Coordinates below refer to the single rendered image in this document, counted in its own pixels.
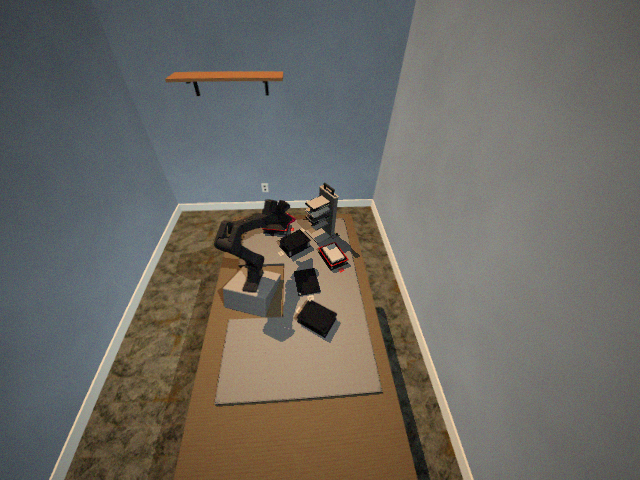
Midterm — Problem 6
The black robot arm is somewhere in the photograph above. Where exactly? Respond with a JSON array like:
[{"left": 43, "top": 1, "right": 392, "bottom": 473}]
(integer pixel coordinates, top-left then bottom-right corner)
[{"left": 214, "top": 199, "right": 290, "bottom": 293}]

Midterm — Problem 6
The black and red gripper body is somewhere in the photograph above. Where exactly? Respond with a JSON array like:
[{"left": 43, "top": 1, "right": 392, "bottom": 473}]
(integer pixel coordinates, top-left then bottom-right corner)
[{"left": 276, "top": 212, "right": 292, "bottom": 229}]

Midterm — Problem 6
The black rectangular frame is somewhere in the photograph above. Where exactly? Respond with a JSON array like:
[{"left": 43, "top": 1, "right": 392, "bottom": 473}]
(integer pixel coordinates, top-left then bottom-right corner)
[{"left": 297, "top": 299, "right": 337, "bottom": 338}]

